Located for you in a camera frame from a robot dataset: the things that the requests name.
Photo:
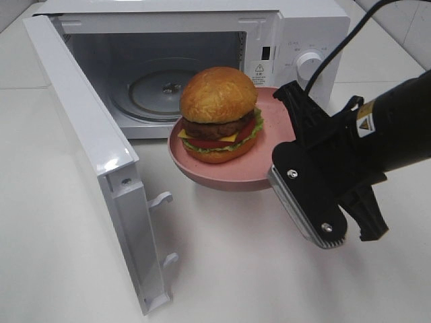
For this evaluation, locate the glass microwave turntable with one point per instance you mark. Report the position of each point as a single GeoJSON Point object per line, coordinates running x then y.
{"type": "Point", "coordinates": [151, 90]}

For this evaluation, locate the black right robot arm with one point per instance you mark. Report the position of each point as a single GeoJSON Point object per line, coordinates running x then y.
{"type": "Point", "coordinates": [394, 128]}

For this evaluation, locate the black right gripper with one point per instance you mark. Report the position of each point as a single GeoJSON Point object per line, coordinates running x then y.
{"type": "Point", "coordinates": [310, 198]}

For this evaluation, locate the white microwave door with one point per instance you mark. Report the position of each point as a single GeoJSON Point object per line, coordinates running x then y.
{"type": "Point", "coordinates": [107, 157]}

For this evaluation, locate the upper white power knob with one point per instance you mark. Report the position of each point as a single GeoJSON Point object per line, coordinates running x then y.
{"type": "Point", "coordinates": [306, 63]}

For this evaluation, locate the white microwave oven body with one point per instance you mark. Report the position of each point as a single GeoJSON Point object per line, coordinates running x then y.
{"type": "Point", "coordinates": [260, 38]}

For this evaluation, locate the pink plate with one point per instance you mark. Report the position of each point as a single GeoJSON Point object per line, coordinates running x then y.
{"type": "Point", "coordinates": [247, 172]}

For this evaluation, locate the burger with sesame bun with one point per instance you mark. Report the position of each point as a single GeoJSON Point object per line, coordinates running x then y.
{"type": "Point", "coordinates": [220, 120]}

